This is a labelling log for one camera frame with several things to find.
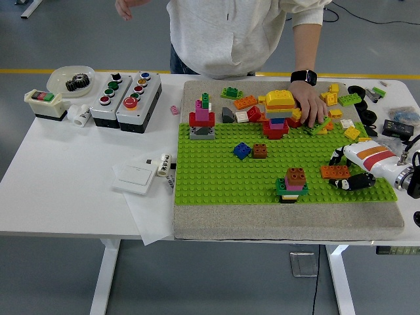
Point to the red brick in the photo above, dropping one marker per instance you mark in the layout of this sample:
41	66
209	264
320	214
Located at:
254	114
295	123
275	134
194	118

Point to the clear plastic bag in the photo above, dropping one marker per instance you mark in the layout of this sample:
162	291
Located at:
393	142

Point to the person's right hand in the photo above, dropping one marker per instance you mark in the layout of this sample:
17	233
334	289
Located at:
126	6

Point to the orange flat brick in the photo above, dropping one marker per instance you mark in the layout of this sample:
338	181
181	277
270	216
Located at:
279	107

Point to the white wall switch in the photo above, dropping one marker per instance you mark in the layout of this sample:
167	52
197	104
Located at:
134	175

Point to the grey-brown mat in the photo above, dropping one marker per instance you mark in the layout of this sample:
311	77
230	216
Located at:
229	220

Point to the white plastic bowl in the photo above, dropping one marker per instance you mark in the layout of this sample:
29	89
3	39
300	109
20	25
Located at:
55	82

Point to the small metal screw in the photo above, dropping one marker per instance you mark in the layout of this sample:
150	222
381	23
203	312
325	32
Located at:
383	83

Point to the metal floor plate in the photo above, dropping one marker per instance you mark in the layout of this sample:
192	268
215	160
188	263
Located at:
303	264

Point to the plastic bag with blue part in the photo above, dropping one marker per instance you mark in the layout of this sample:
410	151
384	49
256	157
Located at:
403	113

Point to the small green brick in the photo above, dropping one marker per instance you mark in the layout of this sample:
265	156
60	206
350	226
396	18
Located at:
206	100

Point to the grey flat brick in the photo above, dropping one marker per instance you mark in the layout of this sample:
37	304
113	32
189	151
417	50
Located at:
279	114

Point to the cream switch box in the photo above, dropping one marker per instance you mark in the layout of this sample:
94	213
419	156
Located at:
46	105

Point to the dark grey slope brick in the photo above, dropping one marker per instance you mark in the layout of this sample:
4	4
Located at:
228	115

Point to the white pipe fitting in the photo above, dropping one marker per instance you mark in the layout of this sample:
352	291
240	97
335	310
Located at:
80	115

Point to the white labelled tube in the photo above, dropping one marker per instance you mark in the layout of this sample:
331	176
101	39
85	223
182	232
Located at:
164	165

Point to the white square brick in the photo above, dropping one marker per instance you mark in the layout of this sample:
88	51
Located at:
242	116
347	123

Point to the white table leg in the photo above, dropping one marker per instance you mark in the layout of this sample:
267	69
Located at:
105	279
341	282

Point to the grey five-button box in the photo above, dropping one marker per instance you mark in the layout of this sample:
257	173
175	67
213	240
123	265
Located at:
138	115

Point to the lime green long brick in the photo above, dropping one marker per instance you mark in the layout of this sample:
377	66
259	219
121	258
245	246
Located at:
320	126

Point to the pink tall brick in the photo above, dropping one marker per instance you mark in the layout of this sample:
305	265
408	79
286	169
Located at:
201	113

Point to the person's left hand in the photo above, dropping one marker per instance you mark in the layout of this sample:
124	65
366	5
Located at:
310	101

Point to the pink flat brick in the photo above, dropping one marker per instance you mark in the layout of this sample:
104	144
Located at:
276	126

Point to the yellow domed brick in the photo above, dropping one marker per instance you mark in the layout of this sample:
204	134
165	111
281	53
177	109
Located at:
279	96

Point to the grey arch brick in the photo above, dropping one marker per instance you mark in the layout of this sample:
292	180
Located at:
193	134

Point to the black brick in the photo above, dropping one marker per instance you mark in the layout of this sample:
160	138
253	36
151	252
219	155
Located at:
288	201

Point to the black display module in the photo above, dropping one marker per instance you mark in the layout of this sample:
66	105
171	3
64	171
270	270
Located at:
397	128

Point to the small yellow brick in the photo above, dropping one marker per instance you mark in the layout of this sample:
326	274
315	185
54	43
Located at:
333	88

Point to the white paper sheet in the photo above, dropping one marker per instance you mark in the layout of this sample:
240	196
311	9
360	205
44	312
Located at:
151	216

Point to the person's left forearm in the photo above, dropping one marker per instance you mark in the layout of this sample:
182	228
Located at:
306	49

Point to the small pink brick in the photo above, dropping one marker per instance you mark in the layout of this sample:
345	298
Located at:
174	110

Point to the table control panel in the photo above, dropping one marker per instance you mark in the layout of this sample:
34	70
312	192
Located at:
397	250

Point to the black toy tyre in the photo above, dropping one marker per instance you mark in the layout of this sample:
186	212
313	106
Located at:
362	105
356	91
370	117

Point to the blue square brick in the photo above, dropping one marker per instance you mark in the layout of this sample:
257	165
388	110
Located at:
243	151

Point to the brown square brick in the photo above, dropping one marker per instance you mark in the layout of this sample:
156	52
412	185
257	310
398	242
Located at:
260	151
296	177

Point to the grey furniture foot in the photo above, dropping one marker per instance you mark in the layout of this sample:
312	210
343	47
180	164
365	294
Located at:
31	8

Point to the grey four-button box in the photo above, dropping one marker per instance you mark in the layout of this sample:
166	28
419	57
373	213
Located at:
105	111

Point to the grey and green small tool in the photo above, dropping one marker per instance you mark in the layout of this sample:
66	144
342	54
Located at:
374	94

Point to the black metal gear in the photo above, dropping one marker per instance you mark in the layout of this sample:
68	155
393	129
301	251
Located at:
78	82

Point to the black wristwatch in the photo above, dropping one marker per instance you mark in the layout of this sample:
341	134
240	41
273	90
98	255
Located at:
303	77

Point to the orange long brick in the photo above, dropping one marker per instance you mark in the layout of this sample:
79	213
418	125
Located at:
246	102
334	171

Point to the dark green brick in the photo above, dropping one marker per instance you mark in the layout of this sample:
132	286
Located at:
280	187

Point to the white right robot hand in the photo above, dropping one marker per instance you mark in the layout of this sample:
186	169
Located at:
370	155

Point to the blue flat brick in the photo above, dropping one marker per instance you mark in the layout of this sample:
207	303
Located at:
277	121

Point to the pink square brick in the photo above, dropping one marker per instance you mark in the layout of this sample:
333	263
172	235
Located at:
293	188

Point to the person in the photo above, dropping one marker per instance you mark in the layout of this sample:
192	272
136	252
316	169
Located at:
229	33

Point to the yellow and white flat brick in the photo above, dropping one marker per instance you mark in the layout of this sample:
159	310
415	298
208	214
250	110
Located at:
288	197

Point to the green studded baseplate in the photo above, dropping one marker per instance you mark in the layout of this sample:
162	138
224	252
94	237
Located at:
213	180

